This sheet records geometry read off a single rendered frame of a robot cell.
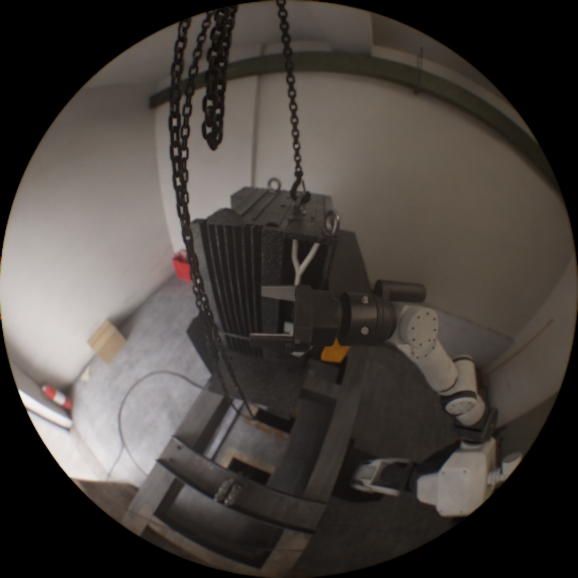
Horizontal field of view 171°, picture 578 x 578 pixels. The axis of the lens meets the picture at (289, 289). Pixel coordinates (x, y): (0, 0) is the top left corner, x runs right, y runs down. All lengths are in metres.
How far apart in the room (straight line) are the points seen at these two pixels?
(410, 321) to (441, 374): 0.18
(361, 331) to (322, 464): 1.00
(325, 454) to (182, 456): 0.79
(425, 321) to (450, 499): 0.65
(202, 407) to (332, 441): 0.77
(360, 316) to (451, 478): 0.65
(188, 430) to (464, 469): 1.25
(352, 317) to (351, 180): 1.44
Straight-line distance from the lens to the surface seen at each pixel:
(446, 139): 1.77
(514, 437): 2.92
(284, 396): 0.96
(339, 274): 0.59
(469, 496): 0.79
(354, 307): 0.28
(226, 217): 0.54
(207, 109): 0.25
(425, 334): 0.33
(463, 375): 0.51
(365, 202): 1.66
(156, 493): 1.39
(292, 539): 1.30
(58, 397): 2.84
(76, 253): 2.50
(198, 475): 1.24
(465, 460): 0.75
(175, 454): 1.28
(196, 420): 1.25
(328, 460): 1.21
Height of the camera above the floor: 1.82
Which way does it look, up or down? 42 degrees down
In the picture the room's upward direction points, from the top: 7 degrees clockwise
